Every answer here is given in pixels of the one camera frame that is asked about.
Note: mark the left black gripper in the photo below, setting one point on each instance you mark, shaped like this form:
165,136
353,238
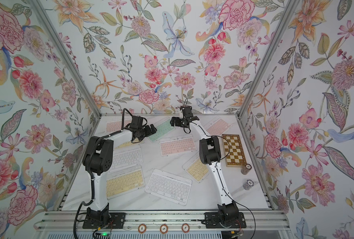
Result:
148,131

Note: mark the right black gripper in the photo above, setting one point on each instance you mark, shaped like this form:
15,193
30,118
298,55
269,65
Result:
177,123

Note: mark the green keyboard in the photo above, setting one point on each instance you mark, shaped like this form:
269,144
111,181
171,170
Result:
163,127

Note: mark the pink keyboard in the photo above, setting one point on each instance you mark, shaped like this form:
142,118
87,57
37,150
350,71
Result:
116,125
177,145
217,126

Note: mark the yellow keyboard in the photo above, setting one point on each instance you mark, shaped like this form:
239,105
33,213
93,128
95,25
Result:
125,181
196,169
128,144

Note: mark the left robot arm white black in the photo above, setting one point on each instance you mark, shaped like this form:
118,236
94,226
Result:
98,157

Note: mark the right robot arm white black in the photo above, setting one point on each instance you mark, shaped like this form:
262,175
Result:
210,155

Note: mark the white keyboard left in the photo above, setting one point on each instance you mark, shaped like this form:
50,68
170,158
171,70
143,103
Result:
126,158

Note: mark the white keyboard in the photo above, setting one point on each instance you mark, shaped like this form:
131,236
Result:
126,158
169,186

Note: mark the white keyboard front centre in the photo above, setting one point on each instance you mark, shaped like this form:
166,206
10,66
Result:
169,186

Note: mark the wooden chessboard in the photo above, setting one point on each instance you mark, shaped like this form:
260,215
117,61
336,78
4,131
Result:
235,156

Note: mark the brown cylindrical can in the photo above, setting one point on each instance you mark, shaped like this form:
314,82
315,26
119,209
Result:
246,169

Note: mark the silver patterned can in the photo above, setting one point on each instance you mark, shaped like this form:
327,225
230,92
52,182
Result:
248,184

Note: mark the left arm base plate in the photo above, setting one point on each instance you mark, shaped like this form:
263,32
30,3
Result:
103,219

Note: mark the left orange ring marker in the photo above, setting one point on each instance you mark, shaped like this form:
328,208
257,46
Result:
142,228

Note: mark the orange ring marker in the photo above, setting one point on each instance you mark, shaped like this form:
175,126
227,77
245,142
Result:
142,228
164,229
185,228

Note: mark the middle orange ring marker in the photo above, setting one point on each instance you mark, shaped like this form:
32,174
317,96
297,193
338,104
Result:
164,229

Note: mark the right orange ring marker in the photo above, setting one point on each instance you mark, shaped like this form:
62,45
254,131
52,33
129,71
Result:
185,228

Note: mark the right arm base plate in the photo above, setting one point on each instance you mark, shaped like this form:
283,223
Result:
216,221

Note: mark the aluminium front rail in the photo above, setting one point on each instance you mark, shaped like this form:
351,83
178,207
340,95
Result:
256,220

